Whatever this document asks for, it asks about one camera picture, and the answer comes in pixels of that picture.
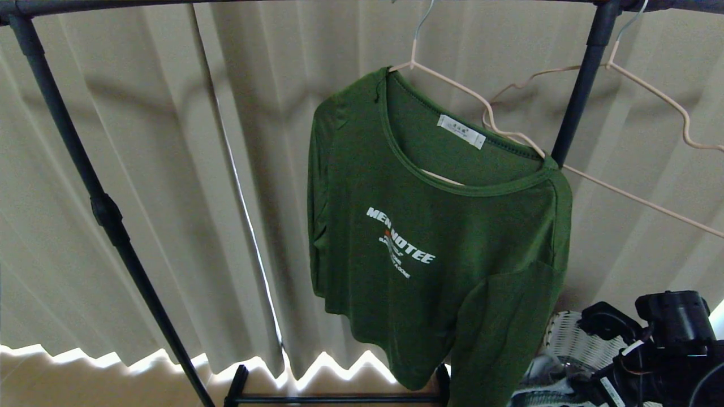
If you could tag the black clothes rack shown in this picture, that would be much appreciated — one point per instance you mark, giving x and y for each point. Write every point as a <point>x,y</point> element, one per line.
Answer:
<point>107,215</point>

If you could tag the blue-grey garment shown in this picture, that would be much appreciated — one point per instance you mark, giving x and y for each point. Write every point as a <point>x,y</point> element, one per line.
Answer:
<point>546,370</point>

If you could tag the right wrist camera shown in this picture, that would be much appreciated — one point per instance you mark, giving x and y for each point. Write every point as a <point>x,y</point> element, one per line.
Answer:
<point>608,322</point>

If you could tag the pink clothes hanger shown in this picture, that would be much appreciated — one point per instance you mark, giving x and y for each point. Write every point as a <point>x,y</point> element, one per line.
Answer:
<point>452,85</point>
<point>650,203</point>

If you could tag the white laundry basket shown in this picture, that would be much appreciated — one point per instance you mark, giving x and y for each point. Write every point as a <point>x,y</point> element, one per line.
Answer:
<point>565,339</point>

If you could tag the beige curtain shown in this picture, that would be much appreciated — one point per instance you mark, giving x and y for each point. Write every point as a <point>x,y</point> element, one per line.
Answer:
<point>141,169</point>

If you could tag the green long-sleeved shirt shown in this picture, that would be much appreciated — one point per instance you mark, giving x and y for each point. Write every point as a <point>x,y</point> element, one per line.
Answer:
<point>424,311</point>

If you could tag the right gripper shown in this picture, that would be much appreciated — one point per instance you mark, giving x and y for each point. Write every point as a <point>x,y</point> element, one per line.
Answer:
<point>594,387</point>

